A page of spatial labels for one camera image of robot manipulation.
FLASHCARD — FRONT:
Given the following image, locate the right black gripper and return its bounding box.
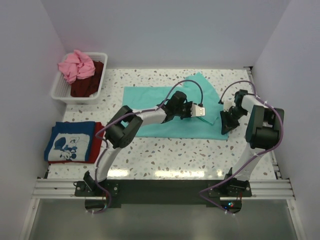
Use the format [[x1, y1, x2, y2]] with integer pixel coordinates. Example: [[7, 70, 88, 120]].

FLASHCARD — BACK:
[[220, 107, 248, 135]]

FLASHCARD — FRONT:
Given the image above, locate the teal t shirt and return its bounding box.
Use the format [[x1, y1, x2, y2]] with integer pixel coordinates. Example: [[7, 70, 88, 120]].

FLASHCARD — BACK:
[[122, 72, 229, 141]]

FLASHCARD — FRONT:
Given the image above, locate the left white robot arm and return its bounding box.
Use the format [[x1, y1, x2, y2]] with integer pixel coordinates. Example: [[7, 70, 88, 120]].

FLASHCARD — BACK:
[[83, 91, 195, 196]]

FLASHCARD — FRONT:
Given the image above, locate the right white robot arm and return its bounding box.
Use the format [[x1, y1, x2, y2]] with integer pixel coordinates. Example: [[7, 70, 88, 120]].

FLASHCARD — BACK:
[[218, 89, 284, 182]]

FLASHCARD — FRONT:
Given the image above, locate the folded red t shirt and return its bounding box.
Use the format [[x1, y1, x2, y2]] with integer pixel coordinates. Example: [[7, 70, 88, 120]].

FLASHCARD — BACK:
[[47, 121, 107, 165]]

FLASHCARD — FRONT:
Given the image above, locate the dark red t shirt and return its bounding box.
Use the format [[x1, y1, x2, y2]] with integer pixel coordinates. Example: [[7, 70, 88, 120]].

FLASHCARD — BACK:
[[70, 61, 104, 98]]

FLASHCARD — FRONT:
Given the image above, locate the pink t shirt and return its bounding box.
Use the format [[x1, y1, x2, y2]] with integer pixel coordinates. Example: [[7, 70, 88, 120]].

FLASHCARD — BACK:
[[58, 49, 96, 85]]

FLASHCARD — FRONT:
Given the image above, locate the folded blue printed t shirt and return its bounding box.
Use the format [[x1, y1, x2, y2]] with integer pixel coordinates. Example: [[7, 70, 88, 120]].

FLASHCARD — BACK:
[[44, 121, 96, 162]]

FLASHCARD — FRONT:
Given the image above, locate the white plastic laundry basket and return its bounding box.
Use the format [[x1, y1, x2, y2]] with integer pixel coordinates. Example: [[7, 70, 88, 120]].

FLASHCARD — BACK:
[[50, 50, 108, 105]]

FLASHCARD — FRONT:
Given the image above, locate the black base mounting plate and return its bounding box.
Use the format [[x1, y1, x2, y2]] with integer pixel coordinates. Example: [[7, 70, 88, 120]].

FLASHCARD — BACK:
[[74, 179, 252, 213]]

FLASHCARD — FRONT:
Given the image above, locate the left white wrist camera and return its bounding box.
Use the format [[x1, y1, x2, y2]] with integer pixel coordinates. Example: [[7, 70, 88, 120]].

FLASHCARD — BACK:
[[191, 104, 206, 118]]

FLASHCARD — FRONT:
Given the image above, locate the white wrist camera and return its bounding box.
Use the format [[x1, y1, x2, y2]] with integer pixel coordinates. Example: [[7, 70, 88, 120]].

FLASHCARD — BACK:
[[191, 104, 206, 118], [219, 100, 234, 112]]

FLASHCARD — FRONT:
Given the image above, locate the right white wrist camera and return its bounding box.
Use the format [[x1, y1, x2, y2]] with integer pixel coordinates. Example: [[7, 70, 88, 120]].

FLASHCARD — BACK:
[[219, 100, 234, 112]]

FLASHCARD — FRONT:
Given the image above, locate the aluminium frame rail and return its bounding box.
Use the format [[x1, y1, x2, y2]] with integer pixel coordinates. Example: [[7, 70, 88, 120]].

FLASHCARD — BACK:
[[30, 69, 297, 240]]

